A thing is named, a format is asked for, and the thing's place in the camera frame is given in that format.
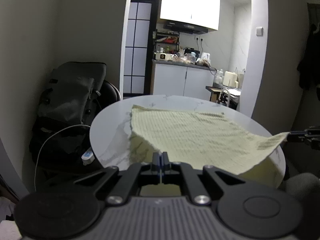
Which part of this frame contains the yellow waffle towel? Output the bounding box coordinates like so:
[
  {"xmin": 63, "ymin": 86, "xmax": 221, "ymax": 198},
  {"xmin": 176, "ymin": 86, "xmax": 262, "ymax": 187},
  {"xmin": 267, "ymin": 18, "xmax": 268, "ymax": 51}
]
[{"xmin": 129, "ymin": 105, "xmax": 287, "ymax": 187}]

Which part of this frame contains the white kitchen base cabinet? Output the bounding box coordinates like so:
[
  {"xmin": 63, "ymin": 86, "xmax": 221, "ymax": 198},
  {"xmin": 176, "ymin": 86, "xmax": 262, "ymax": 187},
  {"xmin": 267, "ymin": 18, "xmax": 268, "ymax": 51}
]
[{"xmin": 150, "ymin": 60, "xmax": 216, "ymax": 100}]

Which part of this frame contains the black bag on chair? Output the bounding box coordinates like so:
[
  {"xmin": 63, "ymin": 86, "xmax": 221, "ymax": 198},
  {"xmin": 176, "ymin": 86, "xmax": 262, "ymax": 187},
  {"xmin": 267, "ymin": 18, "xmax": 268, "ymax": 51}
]
[{"xmin": 33, "ymin": 61, "xmax": 121, "ymax": 136}]

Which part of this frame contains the white electric kettle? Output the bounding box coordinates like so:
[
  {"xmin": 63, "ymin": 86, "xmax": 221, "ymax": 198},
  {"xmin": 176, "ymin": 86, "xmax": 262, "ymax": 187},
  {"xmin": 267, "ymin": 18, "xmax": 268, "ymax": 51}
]
[{"xmin": 201, "ymin": 52, "xmax": 211, "ymax": 64}]

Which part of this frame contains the black spice rack shelf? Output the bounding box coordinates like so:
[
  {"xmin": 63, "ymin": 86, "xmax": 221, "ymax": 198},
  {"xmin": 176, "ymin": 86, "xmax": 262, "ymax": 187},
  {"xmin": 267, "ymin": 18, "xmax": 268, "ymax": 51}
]
[{"xmin": 153, "ymin": 29, "xmax": 180, "ymax": 54}]

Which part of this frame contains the black range hood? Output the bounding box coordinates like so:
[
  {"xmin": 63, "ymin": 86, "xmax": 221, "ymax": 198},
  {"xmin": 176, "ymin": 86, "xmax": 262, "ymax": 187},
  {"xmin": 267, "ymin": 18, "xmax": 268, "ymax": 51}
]
[{"xmin": 164, "ymin": 20, "xmax": 209, "ymax": 35}]

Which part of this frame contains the black framed glass door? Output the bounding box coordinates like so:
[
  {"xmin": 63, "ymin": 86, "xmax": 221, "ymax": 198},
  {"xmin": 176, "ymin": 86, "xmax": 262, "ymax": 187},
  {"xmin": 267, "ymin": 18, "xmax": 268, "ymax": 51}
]
[{"xmin": 123, "ymin": 0, "xmax": 159, "ymax": 98}]

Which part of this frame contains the wall light switch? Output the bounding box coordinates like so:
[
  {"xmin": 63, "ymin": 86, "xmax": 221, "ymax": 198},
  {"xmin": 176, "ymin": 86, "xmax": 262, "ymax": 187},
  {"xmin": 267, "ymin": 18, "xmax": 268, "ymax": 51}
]
[{"xmin": 255, "ymin": 27, "xmax": 264, "ymax": 37}]

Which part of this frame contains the white upper wall cabinet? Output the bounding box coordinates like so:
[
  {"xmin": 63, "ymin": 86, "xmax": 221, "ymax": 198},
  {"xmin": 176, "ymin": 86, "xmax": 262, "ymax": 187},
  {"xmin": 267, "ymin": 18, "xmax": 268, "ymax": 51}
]
[{"xmin": 160, "ymin": 0, "xmax": 221, "ymax": 30}]

